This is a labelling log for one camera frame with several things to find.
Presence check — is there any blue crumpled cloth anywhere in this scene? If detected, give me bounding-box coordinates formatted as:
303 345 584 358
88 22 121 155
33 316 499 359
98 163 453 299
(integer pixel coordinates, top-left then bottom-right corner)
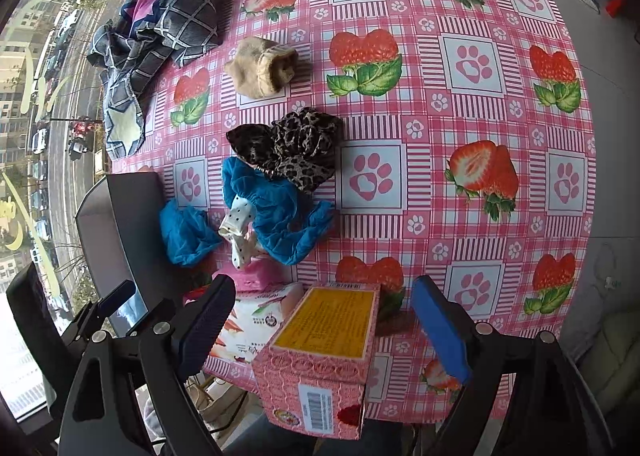
160 199 223 266

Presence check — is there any grey storage box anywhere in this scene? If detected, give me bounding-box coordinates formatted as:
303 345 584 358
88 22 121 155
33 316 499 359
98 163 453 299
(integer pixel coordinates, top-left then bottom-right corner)
75 171 211 337

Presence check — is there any black cable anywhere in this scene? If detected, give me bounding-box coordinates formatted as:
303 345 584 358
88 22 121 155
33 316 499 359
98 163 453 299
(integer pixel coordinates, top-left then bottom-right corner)
200 391 251 437

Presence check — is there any white snack packet with red print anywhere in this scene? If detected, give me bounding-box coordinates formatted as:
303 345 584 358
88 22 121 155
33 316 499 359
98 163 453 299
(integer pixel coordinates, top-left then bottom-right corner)
202 282 306 394

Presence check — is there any white polka dot scrunchie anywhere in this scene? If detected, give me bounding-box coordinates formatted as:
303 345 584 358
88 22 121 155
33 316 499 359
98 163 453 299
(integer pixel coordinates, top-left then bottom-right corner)
218 196 261 271

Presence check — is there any grey plaid garment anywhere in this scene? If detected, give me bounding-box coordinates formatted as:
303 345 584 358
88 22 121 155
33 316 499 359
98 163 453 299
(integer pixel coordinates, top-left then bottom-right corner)
87 0 221 157

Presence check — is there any pink strawberry print tablecloth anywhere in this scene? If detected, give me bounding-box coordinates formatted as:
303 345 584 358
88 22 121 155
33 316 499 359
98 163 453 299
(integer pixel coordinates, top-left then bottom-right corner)
107 0 598 419

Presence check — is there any pink soft packet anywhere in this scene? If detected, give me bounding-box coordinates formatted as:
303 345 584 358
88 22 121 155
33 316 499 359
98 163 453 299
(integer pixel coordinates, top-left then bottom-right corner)
182 259 271 304

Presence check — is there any blue velvet scrunchie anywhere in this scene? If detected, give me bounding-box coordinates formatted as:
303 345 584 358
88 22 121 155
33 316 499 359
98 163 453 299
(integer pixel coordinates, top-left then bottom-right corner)
221 156 335 265

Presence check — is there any red patterned carton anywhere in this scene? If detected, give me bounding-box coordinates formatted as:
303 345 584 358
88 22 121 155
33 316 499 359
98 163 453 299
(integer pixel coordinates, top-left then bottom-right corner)
251 282 383 441

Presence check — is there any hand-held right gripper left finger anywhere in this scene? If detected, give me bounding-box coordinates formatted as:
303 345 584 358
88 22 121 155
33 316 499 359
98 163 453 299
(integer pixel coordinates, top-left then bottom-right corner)
57 275 237 456

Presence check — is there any beige sock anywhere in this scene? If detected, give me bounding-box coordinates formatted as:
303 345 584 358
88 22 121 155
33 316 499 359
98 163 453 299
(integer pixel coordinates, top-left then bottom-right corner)
223 36 298 98

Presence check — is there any leopard print scrunchie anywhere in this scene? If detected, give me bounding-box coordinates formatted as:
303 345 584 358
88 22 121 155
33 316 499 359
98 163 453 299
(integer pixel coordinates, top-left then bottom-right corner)
226 107 345 194

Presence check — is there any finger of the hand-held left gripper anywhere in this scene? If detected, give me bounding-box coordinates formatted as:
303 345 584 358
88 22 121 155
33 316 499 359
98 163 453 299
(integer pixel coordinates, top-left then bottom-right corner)
60 280 137 352
125 299 182 337

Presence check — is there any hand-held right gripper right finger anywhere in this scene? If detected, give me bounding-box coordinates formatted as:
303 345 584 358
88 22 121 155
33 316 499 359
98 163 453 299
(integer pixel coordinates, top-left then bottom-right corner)
411 275 613 456

